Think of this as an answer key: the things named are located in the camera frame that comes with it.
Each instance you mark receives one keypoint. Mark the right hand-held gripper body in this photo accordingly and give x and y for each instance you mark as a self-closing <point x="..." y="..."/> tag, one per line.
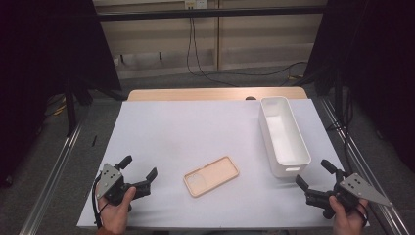
<point x="350" y="191"/>

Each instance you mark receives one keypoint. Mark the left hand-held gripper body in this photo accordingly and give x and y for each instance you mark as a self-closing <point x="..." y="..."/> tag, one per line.
<point x="112" y="191"/>

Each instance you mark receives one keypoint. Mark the white plastic storage bin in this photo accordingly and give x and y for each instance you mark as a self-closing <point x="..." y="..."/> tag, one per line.
<point x="284" y="137"/>

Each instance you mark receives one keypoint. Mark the beige phone case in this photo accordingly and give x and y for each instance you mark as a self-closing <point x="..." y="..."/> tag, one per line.
<point x="215" y="174"/>

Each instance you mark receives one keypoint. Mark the person's left hand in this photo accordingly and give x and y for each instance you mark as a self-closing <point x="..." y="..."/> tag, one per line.
<point x="115" y="215"/>

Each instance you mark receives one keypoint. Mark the person's right hand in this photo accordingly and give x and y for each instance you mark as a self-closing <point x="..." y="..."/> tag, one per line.
<point x="347" y="222"/>

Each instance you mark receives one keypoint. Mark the small black stick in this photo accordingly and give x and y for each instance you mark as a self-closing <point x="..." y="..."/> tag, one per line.
<point x="94" y="140"/>

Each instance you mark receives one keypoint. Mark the white table sheet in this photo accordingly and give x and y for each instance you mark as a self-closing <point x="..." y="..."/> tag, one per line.
<point x="169" y="137"/>

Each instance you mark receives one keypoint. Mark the black curtain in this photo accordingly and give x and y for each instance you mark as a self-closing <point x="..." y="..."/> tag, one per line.
<point x="381" y="65"/>
<point x="39" y="65"/>

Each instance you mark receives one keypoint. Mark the black horizontal bar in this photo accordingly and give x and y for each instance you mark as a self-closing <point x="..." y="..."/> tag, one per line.
<point x="208" y="13"/>

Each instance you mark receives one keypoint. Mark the metal floor rail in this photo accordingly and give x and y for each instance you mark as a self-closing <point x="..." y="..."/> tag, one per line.
<point x="55" y="166"/>
<point x="362" y="166"/>

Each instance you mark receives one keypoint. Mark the black stand post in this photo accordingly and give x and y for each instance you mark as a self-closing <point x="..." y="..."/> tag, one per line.
<point x="339" y="98"/>
<point x="70" y="111"/>

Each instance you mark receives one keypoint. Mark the white wall power outlet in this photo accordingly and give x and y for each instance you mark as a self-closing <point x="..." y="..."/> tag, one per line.
<point x="195" y="3"/>

